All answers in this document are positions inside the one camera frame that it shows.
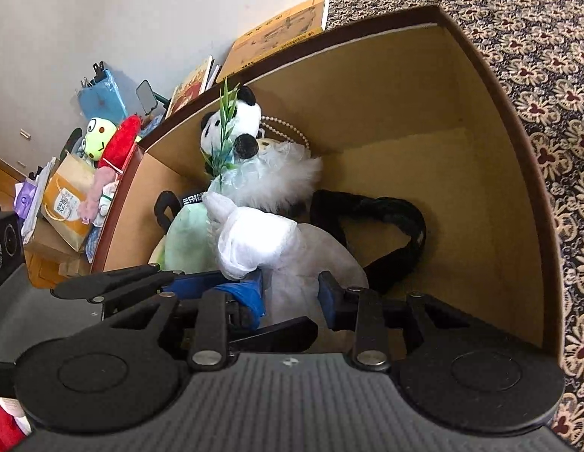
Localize red white clothing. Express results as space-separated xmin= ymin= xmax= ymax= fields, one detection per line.
xmin=0 ymin=395 xmax=31 ymax=452

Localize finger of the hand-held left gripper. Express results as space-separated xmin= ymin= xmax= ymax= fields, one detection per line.
xmin=52 ymin=265 xmax=228 ymax=316
xmin=228 ymin=317 xmax=319 ymax=354

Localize white papers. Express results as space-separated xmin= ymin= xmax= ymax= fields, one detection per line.
xmin=21 ymin=157 xmax=58 ymax=246

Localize blue folder with clips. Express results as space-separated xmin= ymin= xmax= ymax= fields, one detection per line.
xmin=78 ymin=62 xmax=128 ymax=126

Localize green frog plush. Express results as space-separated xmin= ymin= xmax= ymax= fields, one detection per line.
xmin=82 ymin=118 xmax=120 ymax=163

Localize orange white paper bag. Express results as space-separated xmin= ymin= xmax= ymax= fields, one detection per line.
xmin=41 ymin=153 xmax=98 ymax=253

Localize dark phone on stand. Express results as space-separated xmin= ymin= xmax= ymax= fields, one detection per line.
xmin=136 ymin=80 xmax=173 ymax=115

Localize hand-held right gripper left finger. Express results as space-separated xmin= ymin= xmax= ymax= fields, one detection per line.
xmin=101 ymin=268 xmax=268 ymax=372

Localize red print picture book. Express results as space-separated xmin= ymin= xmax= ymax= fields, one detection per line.
xmin=165 ymin=55 xmax=214 ymax=121

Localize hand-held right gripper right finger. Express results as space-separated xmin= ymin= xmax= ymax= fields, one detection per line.
xmin=318 ymin=271 xmax=482 ymax=371

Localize white gauze cloth toy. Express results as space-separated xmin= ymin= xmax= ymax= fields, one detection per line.
xmin=205 ymin=191 xmax=301 ymax=281

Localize brown cardboard box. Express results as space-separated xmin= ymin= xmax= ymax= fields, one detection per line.
xmin=92 ymin=5 xmax=567 ymax=364

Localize panda plush with white fluff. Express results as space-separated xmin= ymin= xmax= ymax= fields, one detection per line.
xmin=199 ymin=78 xmax=324 ymax=215

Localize black furry strap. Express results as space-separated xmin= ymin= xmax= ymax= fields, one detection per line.
xmin=310 ymin=189 xmax=427 ymax=293

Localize black curved object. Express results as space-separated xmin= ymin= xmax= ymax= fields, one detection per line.
xmin=63 ymin=128 xmax=84 ymax=157

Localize red plush toy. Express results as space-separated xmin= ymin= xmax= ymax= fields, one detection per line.
xmin=98 ymin=115 xmax=142 ymax=171

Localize yellow book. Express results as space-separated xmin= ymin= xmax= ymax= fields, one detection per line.
xmin=216 ymin=0 xmax=330 ymax=79

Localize purple packet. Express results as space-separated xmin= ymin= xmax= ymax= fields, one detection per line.
xmin=13 ymin=183 xmax=39 ymax=215

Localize pink plush toy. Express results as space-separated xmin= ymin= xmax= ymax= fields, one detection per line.
xmin=78 ymin=167 xmax=121 ymax=225

